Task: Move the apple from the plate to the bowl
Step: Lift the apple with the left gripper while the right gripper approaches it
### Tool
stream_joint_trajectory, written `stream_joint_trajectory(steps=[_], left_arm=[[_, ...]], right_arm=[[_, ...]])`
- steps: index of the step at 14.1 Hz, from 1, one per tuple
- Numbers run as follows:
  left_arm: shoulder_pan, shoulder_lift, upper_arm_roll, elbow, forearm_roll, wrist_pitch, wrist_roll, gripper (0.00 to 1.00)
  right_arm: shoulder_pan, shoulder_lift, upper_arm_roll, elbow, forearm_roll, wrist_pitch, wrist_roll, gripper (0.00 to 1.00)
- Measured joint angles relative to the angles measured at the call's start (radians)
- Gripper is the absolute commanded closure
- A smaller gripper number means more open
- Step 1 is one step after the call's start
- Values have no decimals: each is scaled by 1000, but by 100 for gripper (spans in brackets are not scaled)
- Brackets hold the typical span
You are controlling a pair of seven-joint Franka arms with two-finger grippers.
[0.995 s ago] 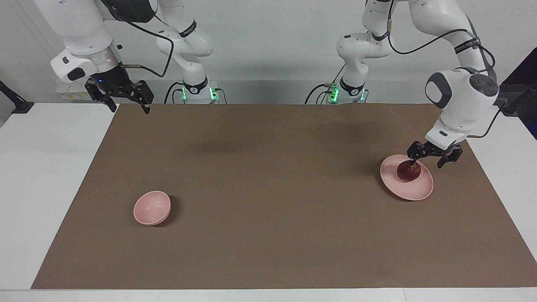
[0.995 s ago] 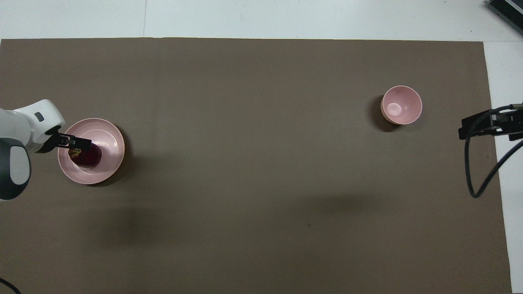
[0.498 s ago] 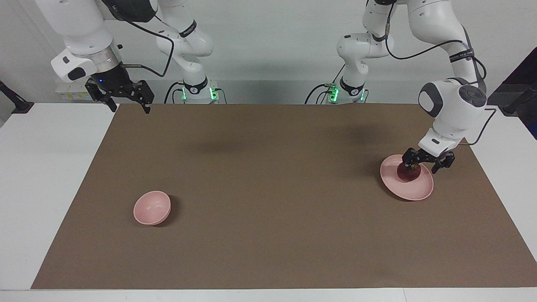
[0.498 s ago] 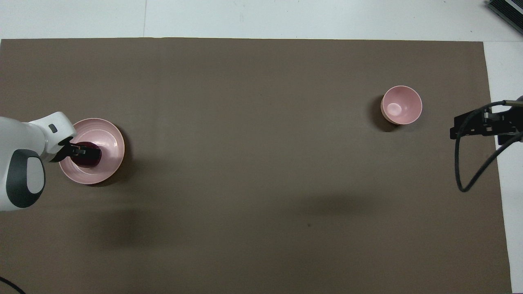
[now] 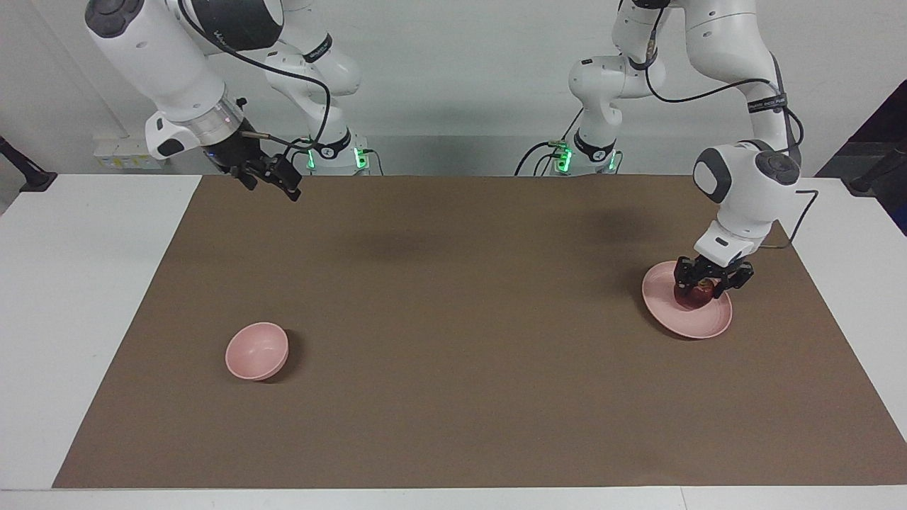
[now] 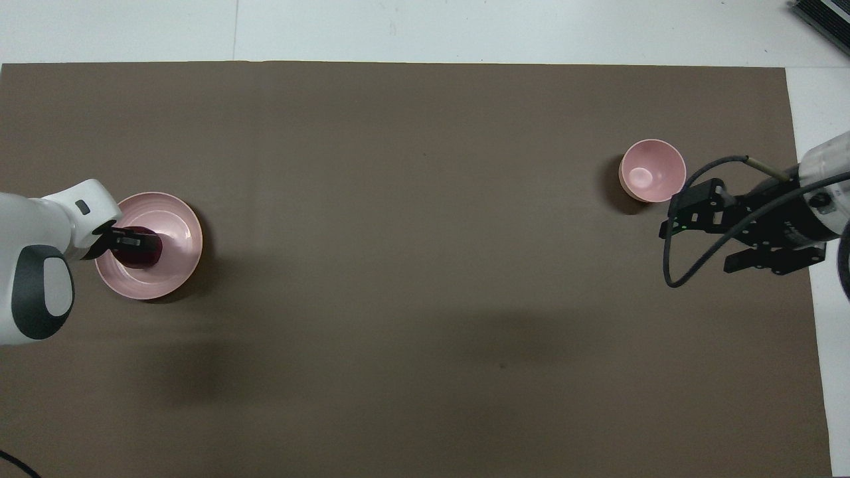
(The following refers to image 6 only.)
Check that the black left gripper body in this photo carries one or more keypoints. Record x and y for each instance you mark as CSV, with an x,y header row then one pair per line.
x,y
101,242

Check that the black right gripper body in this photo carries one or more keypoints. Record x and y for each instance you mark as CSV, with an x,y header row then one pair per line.
x,y
783,219

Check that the dark red apple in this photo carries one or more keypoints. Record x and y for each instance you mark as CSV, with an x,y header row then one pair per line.
x,y
145,257

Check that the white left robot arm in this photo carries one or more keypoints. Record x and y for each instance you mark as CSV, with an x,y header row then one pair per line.
x,y
40,219

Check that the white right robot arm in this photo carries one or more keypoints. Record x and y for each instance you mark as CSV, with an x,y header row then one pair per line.
x,y
827,172

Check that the pink plate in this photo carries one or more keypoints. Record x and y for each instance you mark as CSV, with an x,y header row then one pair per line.
x,y
176,226

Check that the pink bowl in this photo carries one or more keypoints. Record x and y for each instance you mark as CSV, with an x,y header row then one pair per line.
x,y
657,169

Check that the black ribbed device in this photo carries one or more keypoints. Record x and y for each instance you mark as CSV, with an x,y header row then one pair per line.
x,y
827,16

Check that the brown table mat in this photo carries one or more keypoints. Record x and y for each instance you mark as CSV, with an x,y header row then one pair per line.
x,y
412,232

